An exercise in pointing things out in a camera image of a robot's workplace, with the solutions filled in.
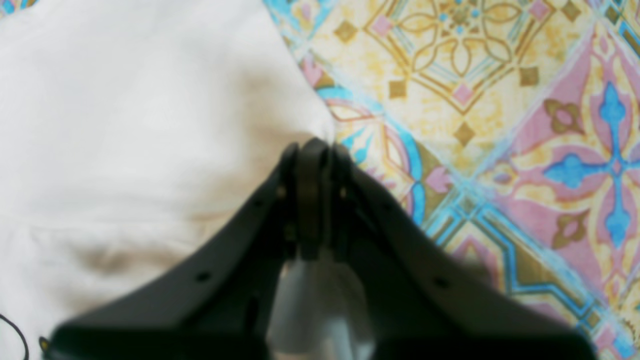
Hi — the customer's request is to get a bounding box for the right gripper own black right finger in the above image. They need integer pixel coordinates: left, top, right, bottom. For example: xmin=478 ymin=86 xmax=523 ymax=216
xmin=329 ymin=146 xmax=595 ymax=360

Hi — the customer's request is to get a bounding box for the right gripper own black left finger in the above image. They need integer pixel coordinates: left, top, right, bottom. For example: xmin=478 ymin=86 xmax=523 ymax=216
xmin=44 ymin=139 xmax=330 ymax=360

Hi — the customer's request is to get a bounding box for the white printed T-shirt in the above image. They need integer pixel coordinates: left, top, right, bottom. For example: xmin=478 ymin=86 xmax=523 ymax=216
xmin=1 ymin=0 xmax=336 ymax=360

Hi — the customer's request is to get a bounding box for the colourful patterned tablecloth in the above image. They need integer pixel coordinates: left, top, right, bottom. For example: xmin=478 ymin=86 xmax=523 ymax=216
xmin=0 ymin=0 xmax=640 ymax=360

